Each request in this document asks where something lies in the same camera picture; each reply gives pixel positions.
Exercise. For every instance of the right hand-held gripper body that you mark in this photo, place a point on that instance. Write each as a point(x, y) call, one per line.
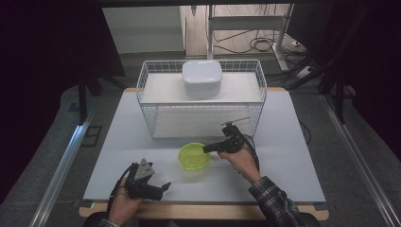
point(233, 138)

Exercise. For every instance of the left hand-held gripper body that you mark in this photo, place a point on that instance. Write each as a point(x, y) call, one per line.
point(140, 184)

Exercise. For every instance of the green plastic bowl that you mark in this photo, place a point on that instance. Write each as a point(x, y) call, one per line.
point(194, 156)

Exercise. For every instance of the white lidded container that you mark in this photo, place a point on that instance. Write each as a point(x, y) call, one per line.
point(202, 77)

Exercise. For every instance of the person's left hand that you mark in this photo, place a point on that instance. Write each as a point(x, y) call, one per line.
point(126, 206)

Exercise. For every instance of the person's right hand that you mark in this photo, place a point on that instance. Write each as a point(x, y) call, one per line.
point(241, 164)

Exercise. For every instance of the black metal stand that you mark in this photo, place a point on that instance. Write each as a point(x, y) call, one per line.
point(83, 94)
point(339, 94)

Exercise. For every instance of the white power strip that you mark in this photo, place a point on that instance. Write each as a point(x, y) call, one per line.
point(304, 72)

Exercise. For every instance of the white panel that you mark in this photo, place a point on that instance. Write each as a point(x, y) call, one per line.
point(143, 30)

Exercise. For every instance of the aluminium rail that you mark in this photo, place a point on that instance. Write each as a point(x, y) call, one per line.
point(63, 170)
point(359, 157)

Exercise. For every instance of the white metal desk frame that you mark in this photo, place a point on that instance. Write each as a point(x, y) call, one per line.
point(246, 22)

